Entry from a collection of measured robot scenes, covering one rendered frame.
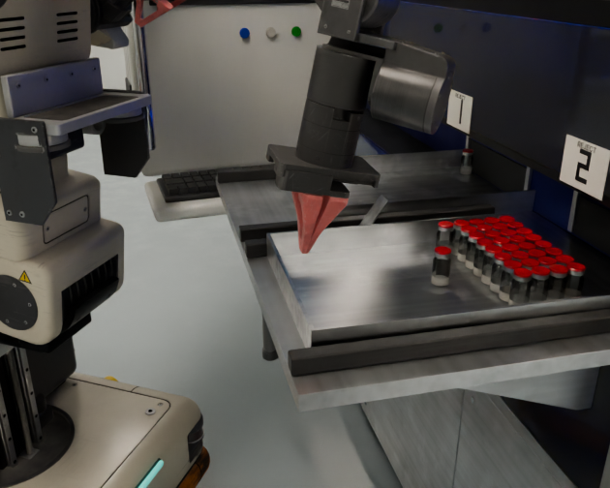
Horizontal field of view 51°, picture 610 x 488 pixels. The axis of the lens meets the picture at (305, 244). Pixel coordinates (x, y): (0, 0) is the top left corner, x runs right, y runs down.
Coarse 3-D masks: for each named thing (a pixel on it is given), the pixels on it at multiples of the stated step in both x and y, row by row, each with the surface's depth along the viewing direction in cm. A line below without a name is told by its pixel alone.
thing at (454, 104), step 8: (456, 96) 110; (464, 96) 107; (448, 104) 113; (456, 104) 110; (464, 104) 107; (472, 104) 105; (448, 112) 113; (456, 112) 110; (464, 112) 107; (448, 120) 113; (456, 120) 110; (464, 120) 108; (464, 128) 108
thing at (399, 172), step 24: (384, 168) 124; (408, 168) 125; (432, 168) 126; (456, 168) 126; (360, 192) 113; (384, 192) 113; (408, 192) 113; (432, 192) 113; (456, 192) 113; (480, 192) 113; (504, 192) 103; (528, 192) 103; (336, 216) 97
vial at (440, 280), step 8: (440, 256) 78; (448, 256) 78; (440, 264) 78; (448, 264) 78; (432, 272) 80; (440, 272) 79; (448, 272) 79; (432, 280) 80; (440, 280) 79; (448, 280) 80
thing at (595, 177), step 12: (576, 144) 80; (588, 144) 78; (564, 156) 82; (576, 156) 80; (600, 156) 76; (564, 168) 82; (576, 168) 80; (600, 168) 76; (564, 180) 83; (576, 180) 80; (588, 180) 78; (600, 180) 76; (588, 192) 78; (600, 192) 76
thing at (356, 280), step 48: (288, 240) 88; (336, 240) 89; (384, 240) 91; (432, 240) 93; (288, 288) 74; (336, 288) 79; (384, 288) 79; (432, 288) 79; (480, 288) 79; (336, 336) 64; (384, 336) 66
